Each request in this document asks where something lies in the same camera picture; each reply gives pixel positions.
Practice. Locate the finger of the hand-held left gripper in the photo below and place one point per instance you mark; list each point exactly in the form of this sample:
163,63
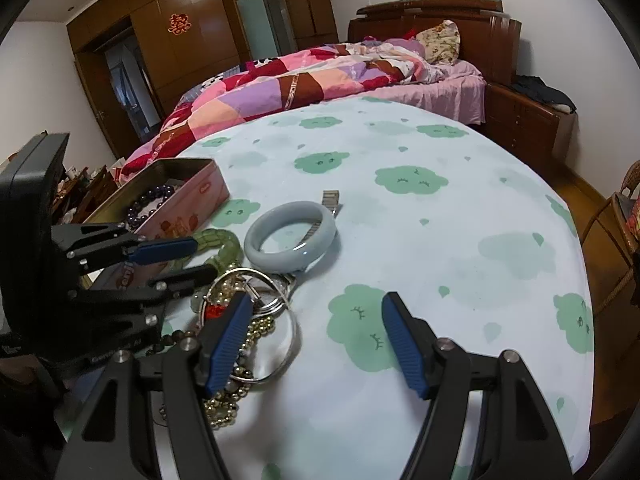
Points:
165,250
190,278

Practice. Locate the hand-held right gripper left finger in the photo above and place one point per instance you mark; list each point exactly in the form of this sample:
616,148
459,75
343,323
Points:
227,347

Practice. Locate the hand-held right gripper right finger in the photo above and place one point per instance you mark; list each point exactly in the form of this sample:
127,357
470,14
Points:
404,347

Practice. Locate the pink tin box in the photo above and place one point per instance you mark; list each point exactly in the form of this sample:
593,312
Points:
200,190

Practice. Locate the pale jade bangle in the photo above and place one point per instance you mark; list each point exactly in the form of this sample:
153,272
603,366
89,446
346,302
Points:
265,260

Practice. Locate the silver metal watch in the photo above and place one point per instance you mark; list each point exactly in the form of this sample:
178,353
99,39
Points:
331,197

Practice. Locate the thin silver bangle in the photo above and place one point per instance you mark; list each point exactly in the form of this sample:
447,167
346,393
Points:
295,340

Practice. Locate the cloud print tablecloth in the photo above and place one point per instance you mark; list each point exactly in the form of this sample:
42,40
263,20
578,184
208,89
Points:
450,210

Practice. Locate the patchwork quilt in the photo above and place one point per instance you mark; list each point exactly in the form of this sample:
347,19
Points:
250,95

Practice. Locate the brown wooden wardrobe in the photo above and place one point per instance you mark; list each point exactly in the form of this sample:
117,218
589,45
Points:
200,35

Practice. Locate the red knot decoration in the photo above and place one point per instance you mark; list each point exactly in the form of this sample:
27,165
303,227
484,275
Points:
176,24

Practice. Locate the wooden nightstand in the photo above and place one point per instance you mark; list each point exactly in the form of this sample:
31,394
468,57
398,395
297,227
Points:
525,125

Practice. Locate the bed with pink sheet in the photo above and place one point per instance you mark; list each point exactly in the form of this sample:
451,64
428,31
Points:
442,95

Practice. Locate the dark clothes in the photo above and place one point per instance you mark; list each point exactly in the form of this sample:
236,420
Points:
542,92

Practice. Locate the floral pillow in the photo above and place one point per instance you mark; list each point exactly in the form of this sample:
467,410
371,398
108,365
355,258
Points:
440,40

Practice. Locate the wooden headboard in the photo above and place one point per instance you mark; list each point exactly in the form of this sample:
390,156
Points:
490,40

